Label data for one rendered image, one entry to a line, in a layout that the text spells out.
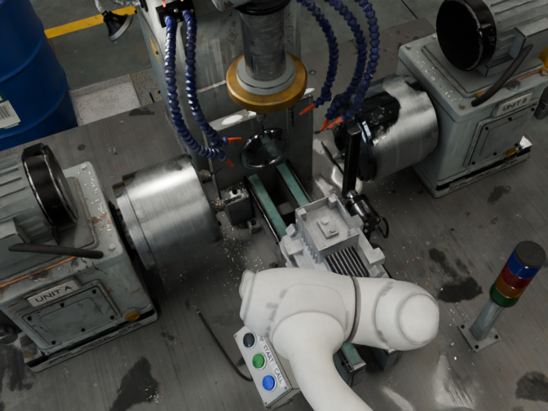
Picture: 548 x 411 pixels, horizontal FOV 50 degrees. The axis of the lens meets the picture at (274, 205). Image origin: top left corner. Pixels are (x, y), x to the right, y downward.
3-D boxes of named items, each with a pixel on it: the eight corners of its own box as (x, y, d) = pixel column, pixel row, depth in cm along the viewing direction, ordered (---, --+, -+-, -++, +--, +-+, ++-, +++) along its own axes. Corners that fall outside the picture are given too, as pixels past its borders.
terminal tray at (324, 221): (293, 226, 137) (293, 209, 131) (334, 209, 139) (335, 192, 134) (316, 267, 131) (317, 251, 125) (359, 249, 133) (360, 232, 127)
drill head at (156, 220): (81, 235, 158) (47, 180, 137) (207, 185, 165) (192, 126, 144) (107, 312, 145) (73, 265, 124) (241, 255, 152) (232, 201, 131)
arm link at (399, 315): (413, 282, 99) (338, 273, 97) (457, 284, 83) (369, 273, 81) (408, 347, 97) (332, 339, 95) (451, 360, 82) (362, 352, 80)
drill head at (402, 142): (302, 148, 171) (301, 86, 150) (422, 101, 179) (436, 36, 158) (342, 212, 158) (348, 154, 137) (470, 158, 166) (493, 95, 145)
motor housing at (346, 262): (280, 263, 149) (277, 224, 134) (346, 236, 153) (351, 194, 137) (315, 330, 139) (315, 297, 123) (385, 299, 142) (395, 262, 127)
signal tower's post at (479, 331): (456, 326, 150) (501, 245, 116) (482, 313, 152) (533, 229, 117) (475, 353, 146) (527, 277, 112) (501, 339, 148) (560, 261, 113)
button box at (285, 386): (246, 335, 130) (231, 334, 126) (268, 317, 128) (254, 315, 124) (279, 406, 121) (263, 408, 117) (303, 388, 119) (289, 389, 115)
